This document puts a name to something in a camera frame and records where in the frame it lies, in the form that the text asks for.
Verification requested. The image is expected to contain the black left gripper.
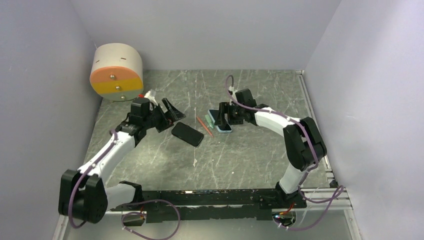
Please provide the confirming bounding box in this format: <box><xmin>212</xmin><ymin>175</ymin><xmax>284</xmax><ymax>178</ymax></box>
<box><xmin>143</xmin><ymin>98</ymin><xmax>185</xmax><ymax>133</ymax></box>

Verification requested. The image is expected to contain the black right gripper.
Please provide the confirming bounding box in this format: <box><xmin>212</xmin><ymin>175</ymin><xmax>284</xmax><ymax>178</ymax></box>
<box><xmin>214</xmin><ymin>102</ymin><xmax>245</xmax><ymax>126</ymax></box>

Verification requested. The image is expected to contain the round drawer cabinet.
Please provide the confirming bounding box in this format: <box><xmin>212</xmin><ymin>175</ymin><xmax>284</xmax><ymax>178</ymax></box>
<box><xmin>89</xmin><ymin>43</ymin><xmax>144</xmax><ymax>102</ymax></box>

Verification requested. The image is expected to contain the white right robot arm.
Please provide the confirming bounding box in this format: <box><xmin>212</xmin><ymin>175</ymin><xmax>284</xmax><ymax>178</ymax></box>
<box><xmin>213</xmin><ymin>86</ymin><xmax>327</xmax><ymax>208</ymax></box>

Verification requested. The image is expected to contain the aluminium frame rail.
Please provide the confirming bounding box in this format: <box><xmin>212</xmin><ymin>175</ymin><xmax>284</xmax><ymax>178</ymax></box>
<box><xmin>295</xmin><ymin>70</ymin><xmax>352</xmax><ymax>210</ymax></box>

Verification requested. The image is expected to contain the black phone on table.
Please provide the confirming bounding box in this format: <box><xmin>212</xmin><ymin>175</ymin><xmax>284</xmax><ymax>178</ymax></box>
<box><xmin>171</xmin><ymin>122</ymin><xmax>204</xmax><ymax>147</ymax></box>

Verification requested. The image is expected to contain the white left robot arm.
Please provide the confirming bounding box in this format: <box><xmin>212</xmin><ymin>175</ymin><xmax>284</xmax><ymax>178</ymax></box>
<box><xmin>58</xmin><ymin>97</ymin><xmax>186</xmax><ymax>224</ymax></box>

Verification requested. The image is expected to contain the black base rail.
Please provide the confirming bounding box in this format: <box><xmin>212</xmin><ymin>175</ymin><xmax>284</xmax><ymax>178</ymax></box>
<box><xmin>113</xmin><ymin>188</ymin><xmax>307</xmax><ymax>223</ymax></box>

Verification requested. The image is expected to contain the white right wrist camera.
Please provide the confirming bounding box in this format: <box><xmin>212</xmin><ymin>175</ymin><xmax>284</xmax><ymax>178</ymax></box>
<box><xmin>228</xmin><ymin>85</ymin><xmax>238</xmax><ymax>99</ymax></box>

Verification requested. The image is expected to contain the purple cable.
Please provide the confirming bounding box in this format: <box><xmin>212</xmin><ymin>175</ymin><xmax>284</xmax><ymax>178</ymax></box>
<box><xmin>120</xmin><ymin>199</ymin><xmax>183</xmax><ymax>240</ymax></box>
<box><xmin>273</xmin><ymin>183</ymin><xmax>345</xmax><ymax>232</ymax></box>

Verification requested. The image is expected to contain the orange pen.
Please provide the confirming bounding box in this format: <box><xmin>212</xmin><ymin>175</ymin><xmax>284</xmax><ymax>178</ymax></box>
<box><xmin>196</xmin><ymin>116</ymin><xmax>214</xmax><ymax>138</ymax></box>

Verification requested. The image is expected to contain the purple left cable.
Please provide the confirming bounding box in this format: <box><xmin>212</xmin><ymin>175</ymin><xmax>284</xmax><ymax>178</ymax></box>
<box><xmin>120</xmin><ymin>199</ymin><xmax>183</xmax><ymax>240</ymax></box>

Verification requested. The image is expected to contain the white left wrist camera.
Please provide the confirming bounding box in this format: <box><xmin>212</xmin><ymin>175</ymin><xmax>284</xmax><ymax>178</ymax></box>
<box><xmin>138</xmin><ymin>89</ymin><xmax>158</xmax><ymax>106</ymax></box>

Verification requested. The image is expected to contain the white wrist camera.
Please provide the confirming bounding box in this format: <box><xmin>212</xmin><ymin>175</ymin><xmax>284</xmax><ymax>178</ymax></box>
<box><xmin>228</xmin><ymin>85</ymin><xmax>238</xmax><ymax>99</ymax></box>
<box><xmin>138</xmin><ymin>89</ymin><xmax>158</xmax><ymax>106</ymax></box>

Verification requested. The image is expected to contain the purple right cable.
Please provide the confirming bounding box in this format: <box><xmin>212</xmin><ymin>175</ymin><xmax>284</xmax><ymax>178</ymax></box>
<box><xmin>273</xmin><ymin>183</ymin><xmax>345</xmax><ymax>232</ymax></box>

